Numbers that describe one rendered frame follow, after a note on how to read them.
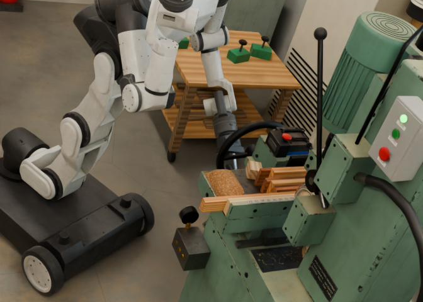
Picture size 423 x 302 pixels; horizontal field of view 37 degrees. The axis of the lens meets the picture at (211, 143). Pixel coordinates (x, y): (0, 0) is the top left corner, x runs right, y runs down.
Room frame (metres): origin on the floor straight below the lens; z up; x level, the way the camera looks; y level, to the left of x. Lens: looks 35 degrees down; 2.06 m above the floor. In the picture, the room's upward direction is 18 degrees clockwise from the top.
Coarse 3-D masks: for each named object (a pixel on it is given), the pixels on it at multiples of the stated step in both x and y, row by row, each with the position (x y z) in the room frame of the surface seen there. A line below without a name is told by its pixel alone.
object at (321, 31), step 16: (320, 32) 1.53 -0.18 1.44; (320, 48) 1.52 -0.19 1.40; (320, 64) 1.50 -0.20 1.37; (320, 80) 1.48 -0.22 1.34; (320, 96) 1.46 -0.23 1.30; (320, 112) 1.44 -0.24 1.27; (320, 128) 1.42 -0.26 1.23; (320, 144) 1.40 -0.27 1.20; (320, 160) 1.38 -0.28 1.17; (320, 192) 1.33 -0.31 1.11
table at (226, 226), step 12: (204, 180) 1.50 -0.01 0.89; (240, 180) 1.55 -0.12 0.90; (252, 180) 1.57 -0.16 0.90; (204, 192) 1.48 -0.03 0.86; (252, 192) 1.51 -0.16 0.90; (216, 216) 1.40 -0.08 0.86; (264, 216) 1.42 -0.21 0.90; (276, 216) 1.44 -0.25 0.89; (228, 228) 1.36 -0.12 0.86; (240, 228) 1.38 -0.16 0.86; (252, 228) 1.40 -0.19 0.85; (264, 228) 1.43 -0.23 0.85
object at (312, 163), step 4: (312, 152) 1.56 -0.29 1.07; (316, 152) 1.56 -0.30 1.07; (308, 156) 1.57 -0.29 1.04; (312, 156) 1.56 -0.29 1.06; (316, 156) 1.55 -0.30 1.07; (308, 160) 1.56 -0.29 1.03; (312, 160) 1.55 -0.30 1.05; (316, 160) 1.54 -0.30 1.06; (308, 164) 1.56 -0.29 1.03; (312, 164) 1.55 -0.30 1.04; (316, 164) 1.53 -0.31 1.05; (308, 168) 1.55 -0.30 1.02; (312, 168) 1.54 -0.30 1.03
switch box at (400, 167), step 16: (400, 96) 1.23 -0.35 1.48; (416, 96) 1.26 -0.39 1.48; (400, 112) 1.21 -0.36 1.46; (416, 112) 1.18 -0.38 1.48; (384, 128) 1.22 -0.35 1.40; (400, 128) 1.19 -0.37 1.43; (416, 128) 1.16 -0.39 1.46; (384, 144) 1.20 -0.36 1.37; (400, 144) 1.17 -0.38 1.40; (416, 144) 1.15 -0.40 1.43; (384, 160) 1.19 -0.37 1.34; (400, 160) 1.15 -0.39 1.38; (416, 160) 1.17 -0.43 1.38; (400, 176) 1.16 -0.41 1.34
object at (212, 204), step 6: (282, 192) 1.50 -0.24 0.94; (288, 192) 1.51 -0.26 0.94; (204, 198) 1.36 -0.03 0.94; (210, 198) 1.37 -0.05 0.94; (216, 198) 1.38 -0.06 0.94; (222, 198) 1.39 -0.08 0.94; (204, 204) 1.35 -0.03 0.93; (210, 204) 1.36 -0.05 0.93; (216, 204) 1.37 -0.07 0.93; (222, 204) 1.38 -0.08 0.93; (204, 210) 1.35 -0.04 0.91; (210, 210) 1.36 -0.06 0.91; (216, 210) 1.37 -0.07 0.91; (222, 210) 1.38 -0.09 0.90
